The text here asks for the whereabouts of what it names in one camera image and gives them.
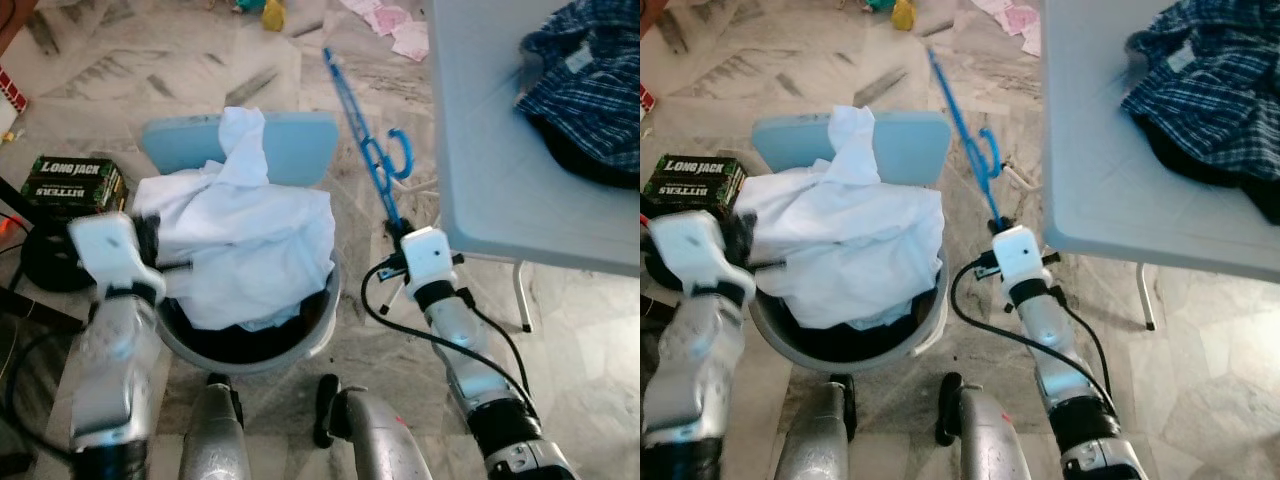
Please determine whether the white shirt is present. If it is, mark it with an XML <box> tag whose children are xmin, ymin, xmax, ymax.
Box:
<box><xmin>735</xmin><ymin>103</ymin><xmax>946</xmax><ymax>331</ymax></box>
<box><xmin>132</xmin><ymin>105</ymin><xmax>336</xmax><ymax>333</ymax></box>

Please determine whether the blue plastic hanger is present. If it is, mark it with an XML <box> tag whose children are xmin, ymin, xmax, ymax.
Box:
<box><xmin>925</xmin><ymin>45</ymin><xmax>1004</xmax><ymax>233</ymax></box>
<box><xmin>322</xmin><ymin>45</ymin><xmax>416</xmax><ymax>236</ymax></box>

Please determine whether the blue plaid shirt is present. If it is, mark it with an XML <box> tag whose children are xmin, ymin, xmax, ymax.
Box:
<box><xmin>515</xmin><ymin>0</ymin><xmax>641</xmax><ymax>176</ymax></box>
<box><xmin>1120</xmin><ymin>0</ymin><xmax>1280</xmax><ymax>186</ymax></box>

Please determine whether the black Long Jack box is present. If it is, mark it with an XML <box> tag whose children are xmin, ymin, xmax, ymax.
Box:
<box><xmin>22</xmin><ymin>155</ymin><xmax>129</xmax><ymax>223</ymax></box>
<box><xmin>640</xmin><ymin>155</ymin><xmax>749</xmax><ymax>216</ymax></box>

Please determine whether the light blue plastic chair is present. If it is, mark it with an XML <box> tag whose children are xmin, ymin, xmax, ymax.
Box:
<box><xmin>140</xmin><ymin>110</ymin><xmax>341</xmax><ymax>191</ymax></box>
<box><xmin>750</xmin><ymin>110</ymin><xmax>951</xmax><ymax>189</ymax></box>

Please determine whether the black garment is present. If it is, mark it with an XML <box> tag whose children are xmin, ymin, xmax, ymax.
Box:
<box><xmin>525</xmin><ymin>115</ymin><xmax>641</xmax><ymax>191</ymax></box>
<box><xmin>1140</xmin><ymin>120</ymin><xmax>1280</xmax><ymax>226</ymax></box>

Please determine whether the grey laundry basket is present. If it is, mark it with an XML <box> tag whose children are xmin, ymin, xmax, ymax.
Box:
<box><xmin>745</xmin><ymin>255</ymin><xmax>951</xmax><ymax>373</ymax></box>
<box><xmin>155</xmin><ymin>255</ymin><xmax>343</xmax><ymax>376</ymax></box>

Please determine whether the pink patterned cloth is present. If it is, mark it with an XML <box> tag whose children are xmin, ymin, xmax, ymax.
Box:
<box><xmin>340</xmin><ymin>0</ymin><xmax>413</xmax><ymax>36</ymax></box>
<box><xmin>1020</xmin><ymin>5</ymin><xmax>1043</xmax><ymax>59</ymax></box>
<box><xmin>388</xmin><ymin>20</ymin><xmax>431</xmax><ymax>63</ymax></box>
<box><xmin>975</xmin><ymin>0</ymin><xmax>1041</xmax><ymax>36</ymax></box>

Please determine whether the silver left robot leg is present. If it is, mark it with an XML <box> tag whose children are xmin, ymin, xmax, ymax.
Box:
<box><xmin>775</xmin><ymin>373</ymin><xmax>859</xmax><ymax>480</ymax></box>
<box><xmin>178</xmin><ymin>373</ymin><xmax>251</xmax><ymax>480</ymax></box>

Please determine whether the silver robot leg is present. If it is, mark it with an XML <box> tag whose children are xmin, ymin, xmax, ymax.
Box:
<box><xmin>775</xmin><ymin>373</ymin><xmax>859</xmax><ymax>480</ymax></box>
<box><xmin>315</xmin><ymin>375</ymin><xmax>436</xmax><ymax>480</ymax></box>
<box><xmin>935</xmin><ymin>372</ymin><xmax>1036</xmax><ymax>480</ymax></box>
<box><xmin>178</xmin><ymin>373</ymin><xmax>251</xmax><ymax>480</ymax></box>

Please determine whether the silver right robot leg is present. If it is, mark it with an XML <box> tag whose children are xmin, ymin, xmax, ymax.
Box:
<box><xmin>935</xmin><ymin>372</ymin><xmax>1036</xmax><ymax>480</ymax></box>
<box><xmin>315</xmin><ymin>375</ymin><xmax>436</xmax><ymax>480</ymax></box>

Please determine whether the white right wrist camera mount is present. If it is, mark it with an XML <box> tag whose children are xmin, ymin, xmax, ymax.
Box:
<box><xmin>398</xmin><ymin>227</ymin><xmax>459</xmax><ymax>291</ymax></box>
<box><xmin>990</xmin><ymin>225</ymin><xmax>1051</xmax><ymax>286</ymax></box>

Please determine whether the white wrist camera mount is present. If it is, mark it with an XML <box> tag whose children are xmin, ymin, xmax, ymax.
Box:
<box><xmin>650</xmin><ymin>210</ymin><xmax>756</xmax><ymax>301</ymax></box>
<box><xmin>398</xmin><ymin>227</ymin><xmax>459</xmax><ymax>291</ymax></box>
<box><xmin>990</xmin><ymin>225</ymin><xmax>1051</xmax><ymax>286</ymax></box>
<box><xmin>68</xmin><ymin>212</ymin><xmax>166</xmax><ymax>301</ymax></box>

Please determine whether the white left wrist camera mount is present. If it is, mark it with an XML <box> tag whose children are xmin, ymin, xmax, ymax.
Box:
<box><xmin>68</xmin><ymin>212</ymin><xmax>166</xmax><ymax>301</ymax></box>
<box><xmin>650</xmin><ymin>210</ymin><xmax>756</xmax><ymax>301</ymax></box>

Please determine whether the black pedestal fan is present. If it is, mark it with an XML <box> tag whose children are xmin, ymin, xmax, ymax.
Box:
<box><xmin>640</xmin><ymin>210</ymin><xmax>669</xmax><ymax>291</ymax></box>
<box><xmin>20</xmin><ymin>215</ymin><xmax>101</xmax><ymax>293</ymax></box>

